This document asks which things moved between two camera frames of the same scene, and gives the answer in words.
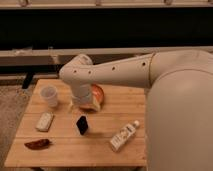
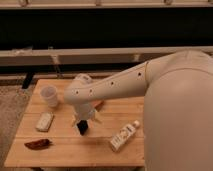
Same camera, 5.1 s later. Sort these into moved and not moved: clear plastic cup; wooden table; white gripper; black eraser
Moved: white gripper
Not moved: black eraser; clear plastic cup; wooden table
